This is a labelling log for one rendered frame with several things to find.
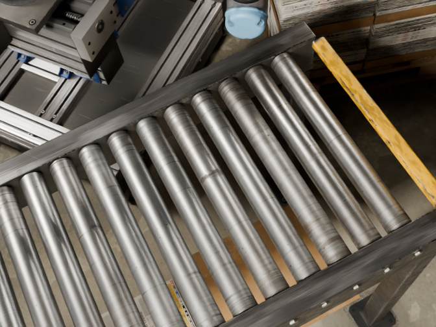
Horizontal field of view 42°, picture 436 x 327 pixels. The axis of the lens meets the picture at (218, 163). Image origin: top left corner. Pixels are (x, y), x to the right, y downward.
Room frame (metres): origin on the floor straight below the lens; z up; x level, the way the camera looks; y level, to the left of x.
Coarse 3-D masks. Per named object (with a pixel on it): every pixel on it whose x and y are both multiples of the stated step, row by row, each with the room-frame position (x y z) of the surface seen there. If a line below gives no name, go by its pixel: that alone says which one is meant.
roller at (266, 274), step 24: (168, 120) 0.64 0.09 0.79; (192, 120) 0.63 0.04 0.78; (192, 144) 0.57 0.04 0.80; (192, 168) 0.53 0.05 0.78; (216, 168) 0.51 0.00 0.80; (216, 192) 0.46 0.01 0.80; (240, 216) 0.40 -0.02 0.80; (240, 240) 0.35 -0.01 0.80; (264, 264) 0.30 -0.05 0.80; (264, 288) 0.26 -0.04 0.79
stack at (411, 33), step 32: (288, 0) 1.11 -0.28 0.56; (320, 0) 1.10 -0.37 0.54; (352, 0) 1.10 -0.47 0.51; (384, 0) 1.11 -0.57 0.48; (416, 0) 1.11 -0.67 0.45; (352, 32) 1.11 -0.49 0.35; (384, 32) 1.11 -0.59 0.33; (416, 32) 1.11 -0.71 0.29; (320, 64) 1.11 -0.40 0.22; (416, 64) 1.11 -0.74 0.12
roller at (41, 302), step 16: (0, 192) 0.54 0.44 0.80; (0, 208) 0.51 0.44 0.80; (16, 208) 0.50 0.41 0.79; (0, 224) 0.48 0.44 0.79; (16, 224) 0.47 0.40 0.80; (16, 240) 0.43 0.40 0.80; (32, 240) 0.44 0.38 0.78; (16, 256) 0.40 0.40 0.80; (32, 256) 0.40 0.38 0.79; (16, 272) 0.37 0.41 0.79; (32, 272) 0.36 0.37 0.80; (32, 288) 0.33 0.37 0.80; (48, 288) 0.33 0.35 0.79; (32, 304) 0.30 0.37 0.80; (48, 304) 0.30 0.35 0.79; (32, 320) 0.28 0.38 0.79; (48, 320) 0.27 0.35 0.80
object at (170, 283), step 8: (168, 280) 0.54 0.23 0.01; (176, 288) 0.51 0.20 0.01; (176, 296) 0.48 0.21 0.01; (136, 304) 0.48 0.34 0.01; (144, 304) 0.48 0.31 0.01; (176, 304) 0.46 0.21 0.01; (184, 304) 0.45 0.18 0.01; (144, 312) 0.45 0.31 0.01; (184, 312) 0.43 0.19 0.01; (104, 320) 0.45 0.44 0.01; (144, 320) 0.43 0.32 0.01; (184, 320) 0.41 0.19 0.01; (192, 320) 0.40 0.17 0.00
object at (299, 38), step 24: (264, 48) 0.77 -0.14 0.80; (288, 48) 0.76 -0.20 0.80; (312, 48) 0.78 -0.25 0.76; (216, 72) 0.73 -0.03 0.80; (240, 72) 0.72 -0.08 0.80; (144, 96) 0.71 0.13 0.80; (168, 96) 0.69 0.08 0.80; (192, 96) 0.69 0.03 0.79; (216, 96) 0.70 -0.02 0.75; (96, 120) 0.67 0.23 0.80; (120, 120) 0.66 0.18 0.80; (48, 144) 0.63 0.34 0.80; (72, 144) 0.62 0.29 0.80; (0, 168) 0.60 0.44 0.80; (24, 168) 0.59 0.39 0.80; (48, 168) 0.59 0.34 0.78
